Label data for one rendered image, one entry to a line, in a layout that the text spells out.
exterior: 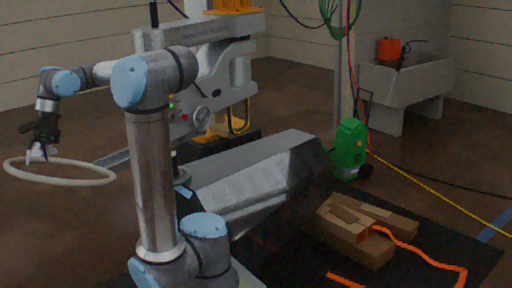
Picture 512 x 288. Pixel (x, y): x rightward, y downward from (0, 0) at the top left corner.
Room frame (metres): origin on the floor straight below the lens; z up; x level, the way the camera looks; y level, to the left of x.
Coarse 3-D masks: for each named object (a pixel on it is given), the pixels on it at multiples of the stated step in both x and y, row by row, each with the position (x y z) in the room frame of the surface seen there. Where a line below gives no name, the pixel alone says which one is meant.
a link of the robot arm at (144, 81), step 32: (128, 64) 0.92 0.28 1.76; (160, 64) 0.96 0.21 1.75; (128, 96) 0.90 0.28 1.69; (160, 96) 0.95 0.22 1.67; (128, 128) 0.95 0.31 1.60; (160, 128) 0.95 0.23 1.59; (160, 160) 0.95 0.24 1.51; (160, 192) 0.95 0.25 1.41; (160, 224) 0.96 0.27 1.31; (160, 256) 0.95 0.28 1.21; (192, 256) 1.03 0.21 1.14
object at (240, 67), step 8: (240, 56) 2.57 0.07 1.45; (248, 56) 2.60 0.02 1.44; (232, 64) 2.55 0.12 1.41; (240, 64) 2.56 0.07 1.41; (248, 64) 2.60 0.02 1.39; (232, 72) 2.55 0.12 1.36; (240, 72) 2.56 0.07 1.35; (248, 72) 2.59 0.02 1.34; (232, 80) 2.55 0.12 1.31; (240, 80) 2.55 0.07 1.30; (248, 80) 2.59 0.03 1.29
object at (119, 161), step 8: (184, 136) 2.12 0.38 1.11; (192, 136) 2.17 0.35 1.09; (176, 144) 2.07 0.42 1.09; (120, 152) 1.89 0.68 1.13; (128, 152) 1.93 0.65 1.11; (104, 160) 1.80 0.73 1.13; (112, 160) 1.84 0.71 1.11; (120, 160) 1.87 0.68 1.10; (128, 160) 1.79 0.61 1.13; (112, 168) 1.71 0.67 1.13; (120, 168) 1.75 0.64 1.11
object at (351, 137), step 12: (372, 96) 3.68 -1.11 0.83; (348, 120) 3.76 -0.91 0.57; (336, 132) 3.77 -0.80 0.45; (348, 132) 3.63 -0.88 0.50; (360, 132) 3.61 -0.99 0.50; (336, 144) 3.71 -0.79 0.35; (348, 144) 3.59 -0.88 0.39; (360, 144) 3.57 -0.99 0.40; (336, 156) 3.67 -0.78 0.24; (348, 156) 3.56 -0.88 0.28; (360, 156) 3.61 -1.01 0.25; (336, 168) 3.64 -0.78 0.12; (348, 168) 3.56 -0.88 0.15; (360, 168) 3.59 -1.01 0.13; (372, 168) 3.63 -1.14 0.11; (348, 180) 3.60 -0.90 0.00
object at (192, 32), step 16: (208, 16) 2.52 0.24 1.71; (224, 16) 2.47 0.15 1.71; (240, 16) 2.49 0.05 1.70; (256, 16) 2.63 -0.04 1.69; (144, 32) 1.98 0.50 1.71; (160, 32) 1.99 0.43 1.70; (176, 32) 2.07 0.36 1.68; (192, 32) 2.16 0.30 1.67; (208, 32) 2.27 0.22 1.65; (224, 32) 2.38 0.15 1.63; (240, 32) 2.49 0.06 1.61; (256, 32) 2.63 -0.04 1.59; (144, 48) 1.98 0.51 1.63; (160, 48) 1.99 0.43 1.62
